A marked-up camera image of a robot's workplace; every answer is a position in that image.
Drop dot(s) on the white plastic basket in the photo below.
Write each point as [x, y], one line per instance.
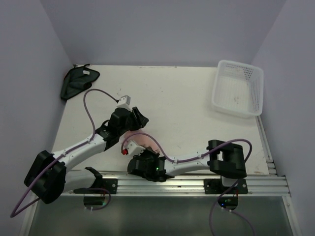
[238, 89]

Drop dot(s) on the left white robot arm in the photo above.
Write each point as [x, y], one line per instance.
[47, 175]

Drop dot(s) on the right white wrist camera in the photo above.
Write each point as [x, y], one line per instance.
[132, 148]

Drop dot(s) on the aluminium mounting rail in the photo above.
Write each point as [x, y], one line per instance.
[194, 186]

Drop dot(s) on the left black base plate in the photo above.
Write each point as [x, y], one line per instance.
[110, 184]

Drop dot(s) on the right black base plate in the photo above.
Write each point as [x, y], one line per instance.
[215, 186]

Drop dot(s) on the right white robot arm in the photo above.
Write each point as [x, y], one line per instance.
[222, 158]

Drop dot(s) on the pink towel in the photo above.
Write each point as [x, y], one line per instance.
[141, 139]

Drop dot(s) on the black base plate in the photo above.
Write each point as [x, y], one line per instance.
[110, 184]
[215, 186]

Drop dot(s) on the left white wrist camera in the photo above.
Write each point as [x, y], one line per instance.
[124, 102]

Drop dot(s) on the black cloth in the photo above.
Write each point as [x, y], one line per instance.
[77, 80]

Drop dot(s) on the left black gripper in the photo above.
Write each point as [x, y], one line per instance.
[139, 120]

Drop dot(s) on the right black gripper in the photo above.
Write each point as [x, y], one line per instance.
[147, 150]

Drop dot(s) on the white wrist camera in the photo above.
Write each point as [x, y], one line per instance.
[124, 102]
[132, 148]

